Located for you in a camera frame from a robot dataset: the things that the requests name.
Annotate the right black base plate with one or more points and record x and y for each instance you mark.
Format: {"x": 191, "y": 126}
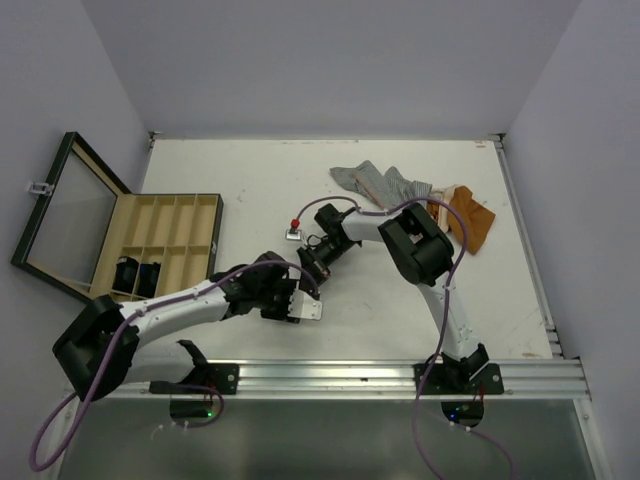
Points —
{"x": 476, "y": 374}

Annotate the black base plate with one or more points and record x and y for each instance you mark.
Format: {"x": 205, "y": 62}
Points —
{"x": 476, "y": 374}
{"x": 202, "y": 379}

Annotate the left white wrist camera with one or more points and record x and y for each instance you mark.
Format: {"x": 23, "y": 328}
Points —
{"x": 304, "y": 307}

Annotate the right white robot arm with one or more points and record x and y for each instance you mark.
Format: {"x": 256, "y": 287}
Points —
{"x": 423, "y": 255}

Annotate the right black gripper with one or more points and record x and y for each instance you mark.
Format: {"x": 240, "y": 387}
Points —
{"x": 314, "y": 265}

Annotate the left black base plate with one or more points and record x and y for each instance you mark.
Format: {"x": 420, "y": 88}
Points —
{"x": 202, "y": 379}

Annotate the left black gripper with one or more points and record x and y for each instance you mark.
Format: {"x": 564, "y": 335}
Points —
{"x": 289, "y": 285}

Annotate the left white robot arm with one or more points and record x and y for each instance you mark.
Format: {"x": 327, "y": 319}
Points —
{"x": 97, "y": 350}

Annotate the aluminium mounting rail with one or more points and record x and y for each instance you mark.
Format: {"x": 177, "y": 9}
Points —
{"x": 554, "y": 379}

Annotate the wooden compartment organizer box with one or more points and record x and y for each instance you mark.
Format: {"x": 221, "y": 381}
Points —
{"x": 180, "y": 231}

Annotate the white wall latch clip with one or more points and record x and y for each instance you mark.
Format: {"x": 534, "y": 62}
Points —
{"x": 40, "y": 188}

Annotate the grey striped underwear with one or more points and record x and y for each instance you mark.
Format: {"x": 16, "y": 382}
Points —
{"x": 386, "y": 190}

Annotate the glass box lid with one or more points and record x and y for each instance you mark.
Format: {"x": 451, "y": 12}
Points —
{"x": 65, "y": 233}

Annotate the rolled black underwear in box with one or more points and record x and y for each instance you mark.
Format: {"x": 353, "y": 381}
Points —
{"x": 125, "y": 274}

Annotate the orange underwear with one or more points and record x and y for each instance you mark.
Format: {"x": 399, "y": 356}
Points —
{"x": 477, "y": 218}

